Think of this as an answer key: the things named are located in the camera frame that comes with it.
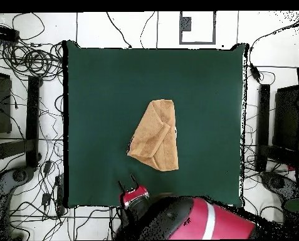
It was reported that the coiled black cable bundle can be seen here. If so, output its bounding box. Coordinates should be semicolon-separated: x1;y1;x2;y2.
1;41;65;82

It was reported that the dark grey tripod base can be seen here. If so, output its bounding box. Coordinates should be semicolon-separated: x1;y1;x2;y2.
0;165;37;240
260;170;299;201

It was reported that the thin black cable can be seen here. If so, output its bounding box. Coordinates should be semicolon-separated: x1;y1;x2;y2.
139;11;157;49

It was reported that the black cable with adapter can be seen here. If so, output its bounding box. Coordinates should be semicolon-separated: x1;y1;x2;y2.
248;14;299;84

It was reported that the dark green table cloth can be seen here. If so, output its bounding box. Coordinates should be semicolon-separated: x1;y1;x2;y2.
66;40;249;208

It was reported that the looped black cable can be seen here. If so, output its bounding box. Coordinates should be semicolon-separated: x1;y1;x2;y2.
11;12;46;41

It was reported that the black stand base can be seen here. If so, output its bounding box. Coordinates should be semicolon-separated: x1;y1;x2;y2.
254;83;299;174
0;75;43;168

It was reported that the long black cable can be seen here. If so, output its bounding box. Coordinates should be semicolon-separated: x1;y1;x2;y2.
105;11;133;49

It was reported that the black box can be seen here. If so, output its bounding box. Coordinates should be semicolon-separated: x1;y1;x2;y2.
273;84;299;151
0;70;13;135

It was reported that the small grey square plate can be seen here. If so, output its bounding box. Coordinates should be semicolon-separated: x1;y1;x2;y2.
181;16;192;32

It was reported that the tan terry towel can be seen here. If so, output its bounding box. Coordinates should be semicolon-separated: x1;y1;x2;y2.
126;99;179;173

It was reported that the black power strip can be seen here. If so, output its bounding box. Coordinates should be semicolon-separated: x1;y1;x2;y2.
0;24;20;43

